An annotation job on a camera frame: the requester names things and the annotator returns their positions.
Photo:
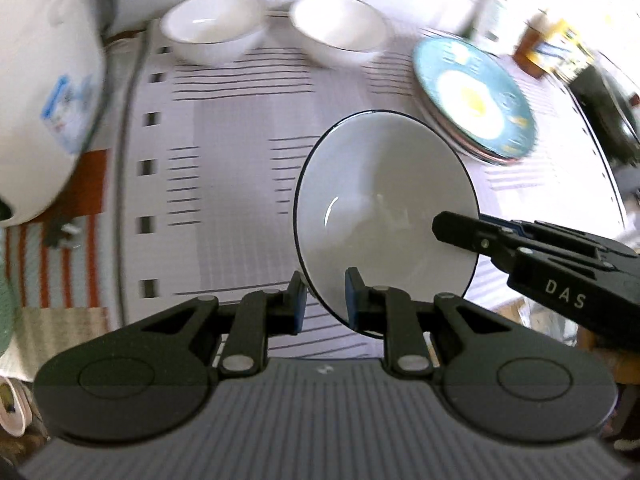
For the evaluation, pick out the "striped white table mat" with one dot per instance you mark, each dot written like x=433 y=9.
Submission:
x=229 y=179

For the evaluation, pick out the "red striped cloth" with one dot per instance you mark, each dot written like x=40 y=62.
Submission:
x=53 y=277

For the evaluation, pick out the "white rice cooker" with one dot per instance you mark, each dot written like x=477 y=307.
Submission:
x=52 y=76

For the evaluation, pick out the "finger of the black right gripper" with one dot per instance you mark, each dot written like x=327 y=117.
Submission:
x=481 y=235

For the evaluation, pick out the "yellow label cooking wine bottle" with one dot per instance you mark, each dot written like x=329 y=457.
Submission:
x=547 y=42

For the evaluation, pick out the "black wok with lid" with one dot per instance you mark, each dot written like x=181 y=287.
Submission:
x=609 y=113

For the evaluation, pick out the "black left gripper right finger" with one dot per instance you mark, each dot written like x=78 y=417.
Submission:
x=391 y=313

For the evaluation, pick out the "blue fried egg plate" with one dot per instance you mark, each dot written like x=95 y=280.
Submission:
x=476 y=95

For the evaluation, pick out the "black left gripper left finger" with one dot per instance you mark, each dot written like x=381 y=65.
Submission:
x=258 y=317

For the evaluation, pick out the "white ribbed bowl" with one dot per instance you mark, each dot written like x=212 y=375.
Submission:
x=339 y=33
x=214 y=32

